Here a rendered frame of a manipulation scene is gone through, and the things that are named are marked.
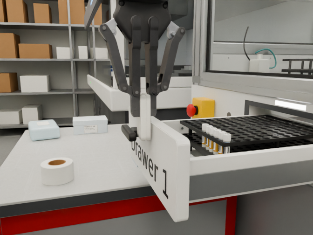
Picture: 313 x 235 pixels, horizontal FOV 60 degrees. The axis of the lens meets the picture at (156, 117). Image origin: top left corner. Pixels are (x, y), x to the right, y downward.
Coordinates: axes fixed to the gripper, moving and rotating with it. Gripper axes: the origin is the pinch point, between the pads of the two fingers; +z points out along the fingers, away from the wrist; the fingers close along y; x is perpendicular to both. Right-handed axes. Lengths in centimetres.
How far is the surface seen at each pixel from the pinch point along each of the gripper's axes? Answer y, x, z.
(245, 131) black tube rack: 18.6, -0.2, 3.7
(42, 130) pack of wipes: -21, 57, 14
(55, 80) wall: -36, 427, 18
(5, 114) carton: -105, 394, 64
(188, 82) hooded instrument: 44, 83, 1
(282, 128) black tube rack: 26.1, -0.6, 3.7
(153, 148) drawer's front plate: 1.2, -1.2, 4.9
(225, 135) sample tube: 11.4, -5.3, 2.6
